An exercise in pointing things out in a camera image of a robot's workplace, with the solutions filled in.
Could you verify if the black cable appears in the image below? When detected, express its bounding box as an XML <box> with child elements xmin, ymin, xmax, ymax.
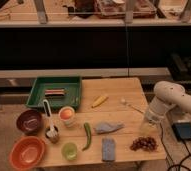
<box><xmin>158</xmin><ymin>123</ymin><xmax>191</xmax><ymax>171</ymax></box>

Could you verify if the crumpled blue cloth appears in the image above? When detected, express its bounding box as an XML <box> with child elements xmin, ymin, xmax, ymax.
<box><xmin>95</xmin><ymin>122</ymin><xmax>124</xmax><ymax>134</ymax></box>

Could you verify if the green plastic cup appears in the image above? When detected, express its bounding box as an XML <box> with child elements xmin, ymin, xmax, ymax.
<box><xmin>62</xmin><ymin>142</ymin><xmax>77</xmax><ymax>161</ymax></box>

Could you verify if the white cup with orange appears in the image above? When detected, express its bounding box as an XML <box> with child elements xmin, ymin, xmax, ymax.
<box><xmin>59</xmin><ymin>106</ymin><xmax>75</xmax><ymax>127</ymax></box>

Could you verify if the yellow corn cob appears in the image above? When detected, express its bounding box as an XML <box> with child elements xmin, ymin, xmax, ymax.
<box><xmin>91</xmin><ymin>95</ymin><xmax>108</xmax><ymax>108</ymax></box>

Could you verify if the black foot pedal box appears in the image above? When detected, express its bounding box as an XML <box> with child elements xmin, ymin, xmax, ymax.
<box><xmin>172</xmin><ymin>122</ymin><xmax>191</xmax><ymax>141</ymax></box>

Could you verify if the dark red bar in tray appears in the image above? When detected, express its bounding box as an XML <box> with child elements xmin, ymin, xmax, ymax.
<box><xmin>45</xmin><ymin>89</ymin><xmax>66</xmax><ymax>96</ymax></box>

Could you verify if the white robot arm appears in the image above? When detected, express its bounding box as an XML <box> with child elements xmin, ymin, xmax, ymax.
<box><xmin>139</xmin><ymin>81</ymin><xmax>191</xmax><ymax>135</ymax></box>

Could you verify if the wooden table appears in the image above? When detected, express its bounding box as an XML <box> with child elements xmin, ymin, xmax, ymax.
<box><xmin>39</xmin><ymin>78</ymin><xmax>166</xmax><ymax>167</ymax></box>

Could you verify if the dark maroon bowl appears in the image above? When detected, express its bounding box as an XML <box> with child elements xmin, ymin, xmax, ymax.
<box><xmin>16</xmin><ymin>109</ymin><xmax>43</xmax><ymax>135</ymax></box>

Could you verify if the green chili pepper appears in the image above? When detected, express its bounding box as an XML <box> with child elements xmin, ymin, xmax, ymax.
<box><xmin>82</xmin><ymin>122</ymin><xmax>92</xmax><ymax>151</ymax></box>

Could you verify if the green plastic tray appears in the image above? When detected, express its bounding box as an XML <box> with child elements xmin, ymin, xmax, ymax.
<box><xmin>26</xmin><ymin>76</ymin><xmax>82</xmax><ymax>109</ymax></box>

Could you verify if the blue sponge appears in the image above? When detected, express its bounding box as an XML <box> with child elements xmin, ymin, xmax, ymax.
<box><xmin>102</xmin><ymin>138</ymin><xmax>115</xmax><ymax>162</ymax></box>

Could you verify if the orange plastic bowl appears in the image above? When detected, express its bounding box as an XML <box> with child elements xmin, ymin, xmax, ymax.
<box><xmin>9</xmin><ymin>136</ymin><xmax>46</xmax><ymax>171</ymax></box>

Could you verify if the bunch of red grapes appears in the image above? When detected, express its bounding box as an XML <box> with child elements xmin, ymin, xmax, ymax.
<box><xmin>130</xmin><ymin>137</ymin><xmax>157</xmax><ymax>151</ymax></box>

